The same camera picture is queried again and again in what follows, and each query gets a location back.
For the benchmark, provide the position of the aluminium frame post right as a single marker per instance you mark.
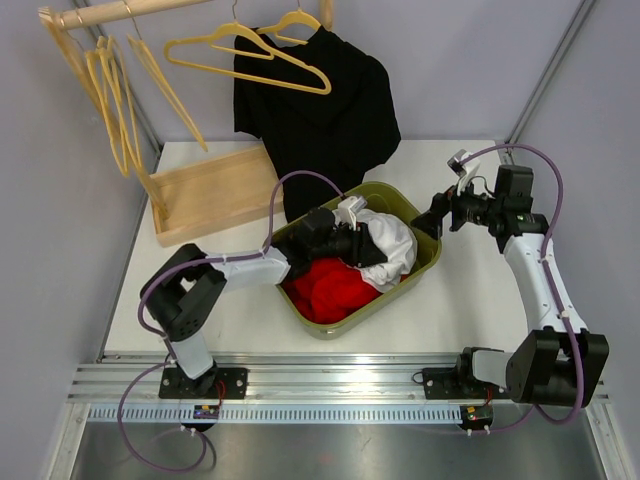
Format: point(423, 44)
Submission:
point(560, 53)

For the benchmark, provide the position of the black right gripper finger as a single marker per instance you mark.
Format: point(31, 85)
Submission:
point(429, 222)
point(442, 201)

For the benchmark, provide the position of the yellow hanger of black shirt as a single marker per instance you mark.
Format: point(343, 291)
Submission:
point(285, 32)

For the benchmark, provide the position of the wooden clothes rack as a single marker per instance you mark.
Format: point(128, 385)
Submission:
point(203, 197)

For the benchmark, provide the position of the aluminium frame post left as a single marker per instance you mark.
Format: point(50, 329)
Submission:
point(120, 29)

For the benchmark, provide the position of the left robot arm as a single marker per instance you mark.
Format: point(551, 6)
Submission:
point(182, 294)

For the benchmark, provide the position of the black t shirt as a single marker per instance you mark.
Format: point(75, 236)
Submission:
point(329, 141)

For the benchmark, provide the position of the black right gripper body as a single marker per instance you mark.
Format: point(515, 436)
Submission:
point(471, 208)

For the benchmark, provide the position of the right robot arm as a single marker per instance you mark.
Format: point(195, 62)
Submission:
point(560, 361)

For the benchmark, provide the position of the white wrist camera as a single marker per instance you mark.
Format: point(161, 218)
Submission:
point(348, 209)
point(464, 168)

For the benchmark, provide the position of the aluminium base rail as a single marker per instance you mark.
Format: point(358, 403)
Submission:
point(280, 379)

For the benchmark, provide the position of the yellow hanger of white shirt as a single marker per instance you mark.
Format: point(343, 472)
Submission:
point(265, 52)

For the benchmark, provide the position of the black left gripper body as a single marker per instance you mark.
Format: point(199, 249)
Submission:
point(345, 244)

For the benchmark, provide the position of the aluminium frame post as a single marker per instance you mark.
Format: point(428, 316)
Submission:
point(560, 53)
point(120, 29)

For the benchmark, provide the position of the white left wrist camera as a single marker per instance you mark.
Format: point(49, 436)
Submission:
point(348, 209)

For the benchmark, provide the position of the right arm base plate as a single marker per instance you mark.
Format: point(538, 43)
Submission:
point(449, 384)

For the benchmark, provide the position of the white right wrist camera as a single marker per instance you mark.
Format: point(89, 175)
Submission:
point(464, 168)

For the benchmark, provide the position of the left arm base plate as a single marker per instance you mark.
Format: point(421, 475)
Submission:
point(228, 383)

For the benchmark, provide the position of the olive green plastic basket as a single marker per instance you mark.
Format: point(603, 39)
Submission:
point(383, 198)

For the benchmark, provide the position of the white t shirt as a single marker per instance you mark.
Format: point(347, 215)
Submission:
point(397, 241)

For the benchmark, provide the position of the white slotted cable duct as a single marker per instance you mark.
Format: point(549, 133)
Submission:
point(279, 414)

